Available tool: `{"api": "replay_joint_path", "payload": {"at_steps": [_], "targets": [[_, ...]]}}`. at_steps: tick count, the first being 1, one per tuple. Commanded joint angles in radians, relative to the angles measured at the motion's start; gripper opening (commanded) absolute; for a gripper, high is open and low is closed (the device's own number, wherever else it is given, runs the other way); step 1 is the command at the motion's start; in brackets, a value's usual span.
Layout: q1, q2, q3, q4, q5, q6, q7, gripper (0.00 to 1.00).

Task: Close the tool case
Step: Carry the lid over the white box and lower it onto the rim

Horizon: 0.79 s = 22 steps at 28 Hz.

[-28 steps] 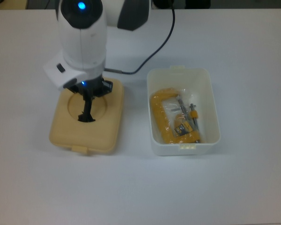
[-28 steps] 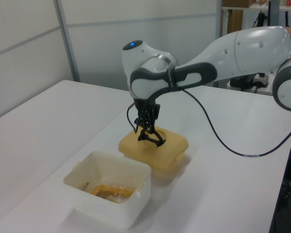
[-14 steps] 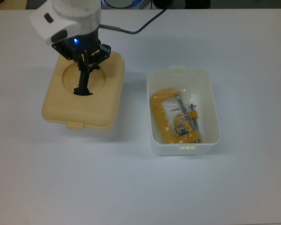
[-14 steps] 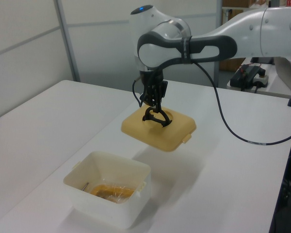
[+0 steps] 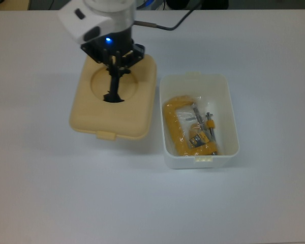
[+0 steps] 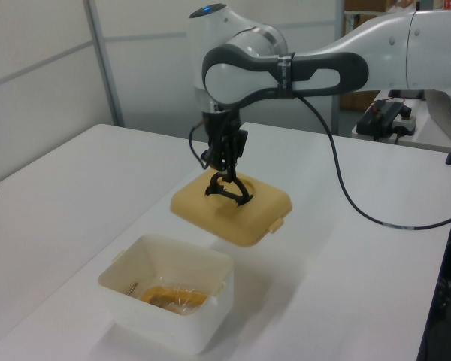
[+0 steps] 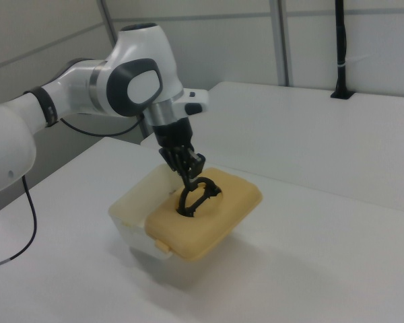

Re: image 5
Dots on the metal screw tool yellow collar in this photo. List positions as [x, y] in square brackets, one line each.
[210, 124]

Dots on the clear plastic bag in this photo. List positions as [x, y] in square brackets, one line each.
[185, 119]

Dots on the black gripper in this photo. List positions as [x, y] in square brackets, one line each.
[99, 50]

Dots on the yellow C-clamp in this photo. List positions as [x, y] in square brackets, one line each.
[170, 122]

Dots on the white plastic tool case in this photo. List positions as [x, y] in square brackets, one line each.
[167, 160]

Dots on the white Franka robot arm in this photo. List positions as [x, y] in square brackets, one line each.
[76, 25]

